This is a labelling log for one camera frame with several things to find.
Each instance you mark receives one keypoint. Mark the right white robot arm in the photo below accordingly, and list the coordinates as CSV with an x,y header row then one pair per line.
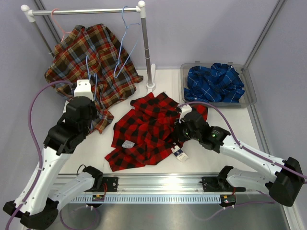
x,y
281,179

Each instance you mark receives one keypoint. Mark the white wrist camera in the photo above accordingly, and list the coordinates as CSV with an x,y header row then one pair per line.
x,y
83,88
185,109

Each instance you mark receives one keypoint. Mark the aluminium mounting rail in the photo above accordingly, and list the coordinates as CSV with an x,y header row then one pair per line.
x,y
170,183

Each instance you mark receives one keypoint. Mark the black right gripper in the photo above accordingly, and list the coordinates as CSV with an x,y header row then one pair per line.
x,y
177,131

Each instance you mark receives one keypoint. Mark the red black checked shirt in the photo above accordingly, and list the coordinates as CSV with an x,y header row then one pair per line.
x,y
145,135

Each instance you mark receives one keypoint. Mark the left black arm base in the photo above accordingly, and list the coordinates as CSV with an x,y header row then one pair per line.
x,y
105,183

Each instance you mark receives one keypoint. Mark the white slotted cable duct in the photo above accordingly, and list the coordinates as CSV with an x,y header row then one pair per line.
x,y
147,199

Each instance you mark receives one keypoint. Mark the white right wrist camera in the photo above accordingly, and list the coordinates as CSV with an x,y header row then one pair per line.
x,y
185,109

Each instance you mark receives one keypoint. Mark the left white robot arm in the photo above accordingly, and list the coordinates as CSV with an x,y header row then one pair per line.
x,y
37,207

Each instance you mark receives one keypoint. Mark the silver white clothes rack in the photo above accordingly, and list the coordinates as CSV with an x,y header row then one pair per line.
x,y
140,8

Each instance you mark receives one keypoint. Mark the brown plaid shirt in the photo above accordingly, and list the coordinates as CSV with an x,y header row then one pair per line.
x,y
94,53

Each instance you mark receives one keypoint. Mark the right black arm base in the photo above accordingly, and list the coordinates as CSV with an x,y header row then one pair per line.
x,y
213,184

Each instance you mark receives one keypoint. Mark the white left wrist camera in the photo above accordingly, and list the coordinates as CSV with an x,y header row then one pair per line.
x,y
83,88

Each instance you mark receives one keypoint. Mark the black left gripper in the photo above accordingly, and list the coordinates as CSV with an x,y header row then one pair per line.
x,y
95,113

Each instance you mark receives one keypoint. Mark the pink wire hanger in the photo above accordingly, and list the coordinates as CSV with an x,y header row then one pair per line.
x,y
64,33

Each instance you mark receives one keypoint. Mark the clear grey plastic bin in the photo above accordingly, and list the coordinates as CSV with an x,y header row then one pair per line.
x,y
248,98

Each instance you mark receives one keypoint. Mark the blue plaid shirt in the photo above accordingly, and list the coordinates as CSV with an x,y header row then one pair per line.
x,y
219,83

